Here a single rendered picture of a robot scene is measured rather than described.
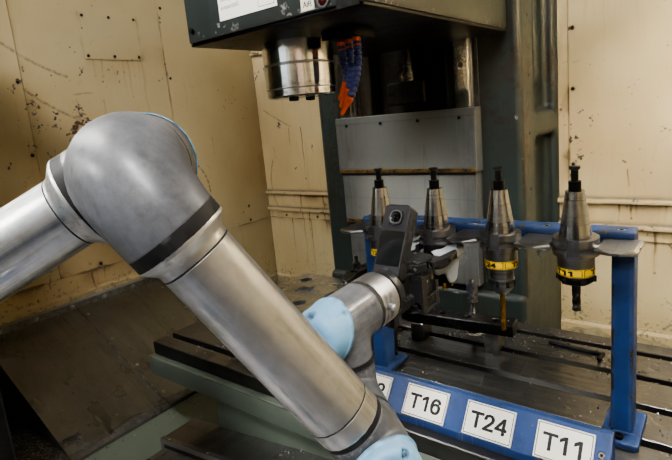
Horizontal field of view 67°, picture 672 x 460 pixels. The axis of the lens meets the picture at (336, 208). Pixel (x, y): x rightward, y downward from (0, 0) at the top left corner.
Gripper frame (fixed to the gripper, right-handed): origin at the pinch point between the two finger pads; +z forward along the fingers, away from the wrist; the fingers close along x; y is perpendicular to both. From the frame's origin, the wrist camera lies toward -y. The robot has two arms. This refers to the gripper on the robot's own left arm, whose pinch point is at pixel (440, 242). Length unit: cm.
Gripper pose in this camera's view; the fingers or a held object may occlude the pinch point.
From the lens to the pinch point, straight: 90.2
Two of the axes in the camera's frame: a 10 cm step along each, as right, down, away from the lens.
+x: 7.9, 0.4, -6.1
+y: 1.1, 9.7, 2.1
